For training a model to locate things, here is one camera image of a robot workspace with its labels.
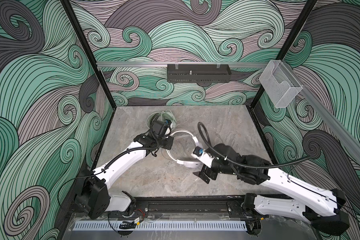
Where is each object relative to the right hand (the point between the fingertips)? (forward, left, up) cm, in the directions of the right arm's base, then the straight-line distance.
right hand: (198, 163), depth 67 cm
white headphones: (+2, +2, -6) cm, 6 cm away
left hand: (+16, +13, -6) cm, 22 cm away
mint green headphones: (+42, +22, -16) cm, 51 cm away
